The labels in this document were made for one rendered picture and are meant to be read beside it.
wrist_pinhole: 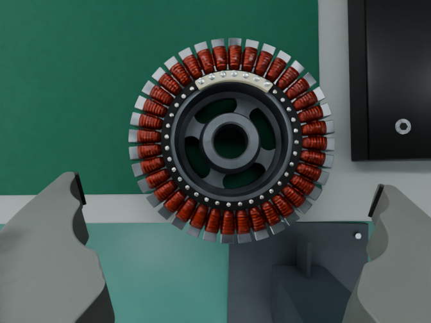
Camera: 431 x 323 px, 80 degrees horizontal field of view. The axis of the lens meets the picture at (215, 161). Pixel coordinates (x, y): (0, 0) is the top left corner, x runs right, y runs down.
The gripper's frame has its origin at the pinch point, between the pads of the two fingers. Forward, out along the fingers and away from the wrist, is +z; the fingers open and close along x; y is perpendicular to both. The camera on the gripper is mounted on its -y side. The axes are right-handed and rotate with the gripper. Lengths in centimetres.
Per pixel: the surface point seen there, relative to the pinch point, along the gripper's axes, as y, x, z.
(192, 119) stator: -0.8, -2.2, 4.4
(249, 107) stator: -1.6, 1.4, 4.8
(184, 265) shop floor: 70, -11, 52
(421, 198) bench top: 3.8, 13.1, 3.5
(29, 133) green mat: 0.9, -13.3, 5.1
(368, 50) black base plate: -4.9, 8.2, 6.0
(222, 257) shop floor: 67, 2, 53
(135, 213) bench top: 5.4, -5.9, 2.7
